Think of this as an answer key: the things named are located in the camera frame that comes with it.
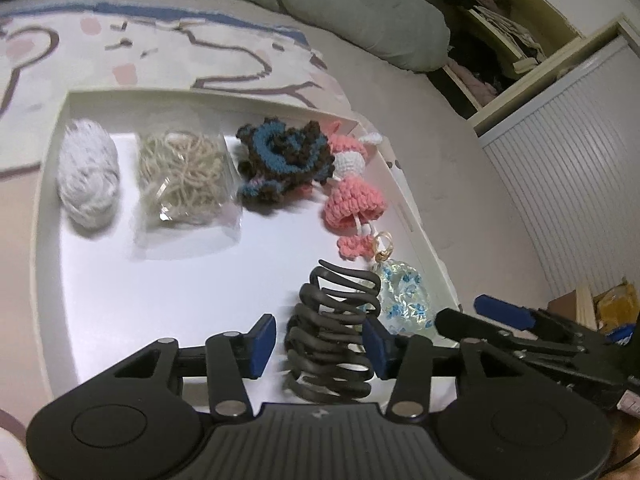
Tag cardboard boxes on floor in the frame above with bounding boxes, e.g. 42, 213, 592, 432
547, 278, 639, 346

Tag white slatted wardrobe door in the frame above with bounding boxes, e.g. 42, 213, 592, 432
480, 36, 639, 297

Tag cream open wardrobe shelf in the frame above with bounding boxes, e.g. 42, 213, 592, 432
427, 0, 630, 134

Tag blue floral silk pouch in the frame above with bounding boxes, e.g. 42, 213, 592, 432
372, 232, 436, 339

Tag pile of folded clothes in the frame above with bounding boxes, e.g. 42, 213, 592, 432
425, 0, 547, 118

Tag white shallow cardboard box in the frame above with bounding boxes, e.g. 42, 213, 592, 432
30, 88, 462, 413

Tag cartoon bear printed cloth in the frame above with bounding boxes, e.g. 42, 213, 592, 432
0, 1, 402, 480

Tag blue brown crochet scrunchie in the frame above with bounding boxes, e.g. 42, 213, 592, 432
235, 117, 335, 206

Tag dark brown hair claw clip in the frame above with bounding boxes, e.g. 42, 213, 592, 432
284, 260, 381, 404

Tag pink crochet doll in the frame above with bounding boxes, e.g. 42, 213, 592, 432
322, 120, 387, 261

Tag bag of beige rubber bands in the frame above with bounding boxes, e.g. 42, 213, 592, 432
136, 129, 242, 259

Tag white yarn ball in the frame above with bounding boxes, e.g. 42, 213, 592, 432
56, 119, 119, 231

